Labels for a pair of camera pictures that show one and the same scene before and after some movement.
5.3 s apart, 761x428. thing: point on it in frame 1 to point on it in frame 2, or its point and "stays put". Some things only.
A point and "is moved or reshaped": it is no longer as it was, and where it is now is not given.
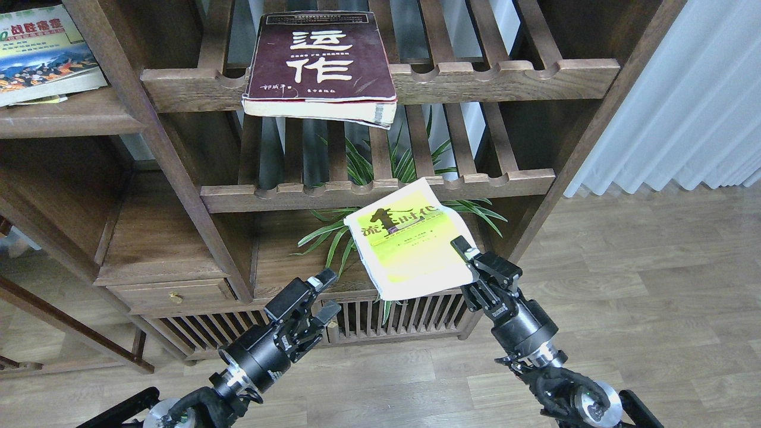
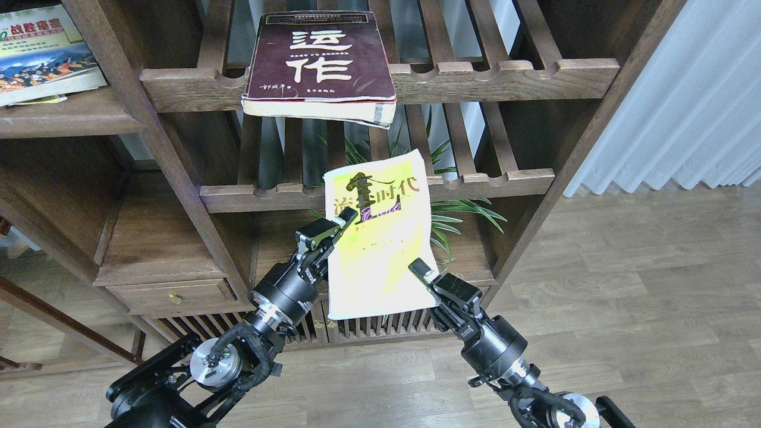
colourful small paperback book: (44, 57) stays put
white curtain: (692, 113) stays put
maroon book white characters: (330, 65) stays put
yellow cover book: (409, 241) is moved or reshaped
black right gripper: (525, 326) to (492, 346)
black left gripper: (251, 361) to (287, 292)
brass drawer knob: (176, 298) stays put
